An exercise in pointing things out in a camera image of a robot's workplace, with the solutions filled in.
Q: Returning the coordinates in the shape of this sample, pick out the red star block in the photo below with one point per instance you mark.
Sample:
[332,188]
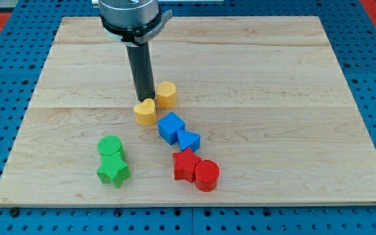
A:
[184,164]

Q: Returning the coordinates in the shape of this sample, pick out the green star block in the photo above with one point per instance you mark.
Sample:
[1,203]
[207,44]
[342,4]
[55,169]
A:
[113,170]

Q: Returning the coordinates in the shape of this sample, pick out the blue cube block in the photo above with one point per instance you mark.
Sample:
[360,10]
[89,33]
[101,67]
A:
[168,127]

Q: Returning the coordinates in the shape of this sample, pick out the blue triangle block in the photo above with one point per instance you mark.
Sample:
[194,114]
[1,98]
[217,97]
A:
[188,139]

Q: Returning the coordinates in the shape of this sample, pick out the yellow hexagon block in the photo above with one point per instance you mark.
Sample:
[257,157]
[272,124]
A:
[167,94]

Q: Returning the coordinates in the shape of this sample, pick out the yellow heart block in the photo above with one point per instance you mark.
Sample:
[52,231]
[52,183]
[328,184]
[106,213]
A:
[145,112]

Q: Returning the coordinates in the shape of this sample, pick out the red cylinder block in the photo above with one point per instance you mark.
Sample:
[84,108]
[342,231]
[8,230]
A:
[206,175]

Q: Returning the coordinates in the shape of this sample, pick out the light wooden board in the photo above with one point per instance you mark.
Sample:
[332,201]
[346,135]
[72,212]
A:
[266,95]

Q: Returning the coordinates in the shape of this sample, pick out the black cylindrical pointer tool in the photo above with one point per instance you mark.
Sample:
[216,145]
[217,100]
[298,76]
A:
[140,62]

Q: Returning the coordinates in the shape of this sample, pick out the green cylinder block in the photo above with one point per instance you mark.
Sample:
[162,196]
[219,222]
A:
[109,145]

